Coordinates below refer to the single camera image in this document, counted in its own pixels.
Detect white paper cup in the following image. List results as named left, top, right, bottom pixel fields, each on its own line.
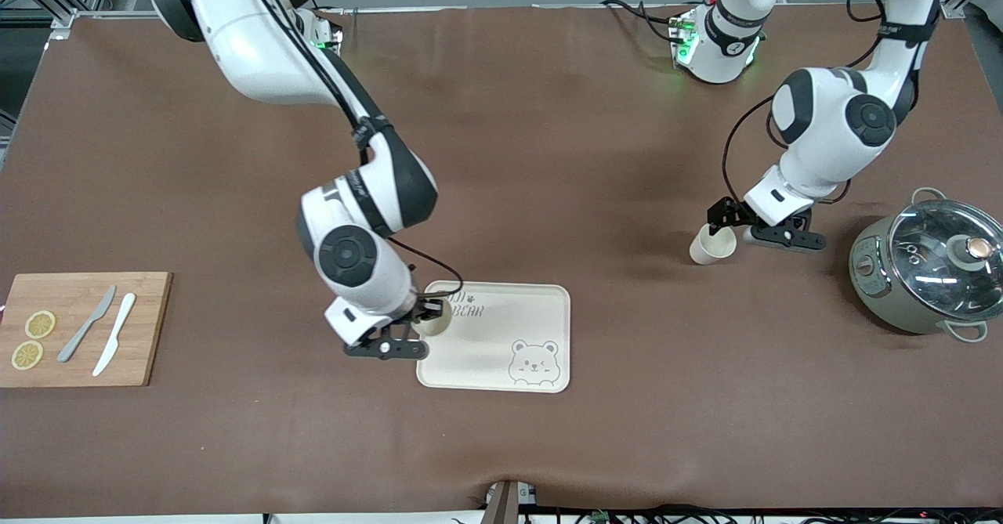
left=689, top=225, right=738, bottom=266
left=414, top=298, right=454, bottom=338

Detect cream tray with bear print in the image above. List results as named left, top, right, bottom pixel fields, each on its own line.
left=415, top=281, right=571, bottom=394

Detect grey-green electric cooking pot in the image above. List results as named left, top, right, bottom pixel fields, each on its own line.
left=849, top=187, right=1003, bottom=344

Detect glass pot lid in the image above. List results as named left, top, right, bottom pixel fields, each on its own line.
left=888, top=201, right=1003, bottom=312

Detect bamboo cutting board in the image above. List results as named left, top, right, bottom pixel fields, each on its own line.
left=0, top=272, right=173, bottom=388

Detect white plastic knife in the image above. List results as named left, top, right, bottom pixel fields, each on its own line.
left=92, top=293, right=137, bottom=378

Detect grey plastic knife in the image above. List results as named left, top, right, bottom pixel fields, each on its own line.
left=56, top=285, right=118, bottom=363

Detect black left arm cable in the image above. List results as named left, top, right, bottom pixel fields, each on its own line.
left=722, top=0, right=941, bottom=205

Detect aluminium camera post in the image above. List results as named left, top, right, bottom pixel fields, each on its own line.
left=484, top=479, right=538, bottom=524

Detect black left base cables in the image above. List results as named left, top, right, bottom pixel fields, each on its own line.
left=601, top=0, right=683, bottom=43

